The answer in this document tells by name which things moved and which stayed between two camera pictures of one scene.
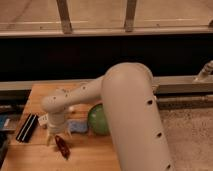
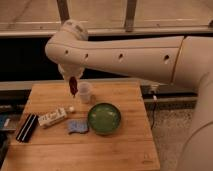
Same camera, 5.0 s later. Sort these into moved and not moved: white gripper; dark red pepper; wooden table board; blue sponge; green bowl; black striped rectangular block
Moved: dark red pepper; white gripper
Not moved: blue sponge; wooden table board; green bowl; black striped rectangular block
